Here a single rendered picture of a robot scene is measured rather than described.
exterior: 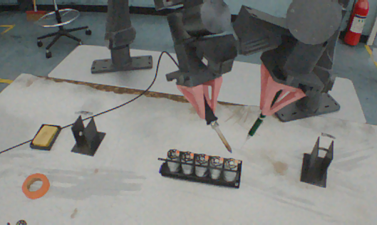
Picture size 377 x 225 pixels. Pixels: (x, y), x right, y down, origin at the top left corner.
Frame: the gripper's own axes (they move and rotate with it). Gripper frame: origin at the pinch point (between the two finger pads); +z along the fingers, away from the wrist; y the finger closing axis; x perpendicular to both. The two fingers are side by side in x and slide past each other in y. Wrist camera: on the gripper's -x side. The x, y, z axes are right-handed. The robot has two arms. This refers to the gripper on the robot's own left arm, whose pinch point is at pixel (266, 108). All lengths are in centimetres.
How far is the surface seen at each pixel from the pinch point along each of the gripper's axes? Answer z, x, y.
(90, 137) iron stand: 25.0, -26.9, -12.0
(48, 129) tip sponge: 31, -38, -18
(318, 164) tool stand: 11.9, 21.2, -0.2
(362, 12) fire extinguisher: -8, 187, -189
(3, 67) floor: 139, -125, -192
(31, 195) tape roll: 30.9, -37.1, 1.2
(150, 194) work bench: 24.1, -13.5, 1.6
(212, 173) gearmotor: 16.7, -3.0, 0.7
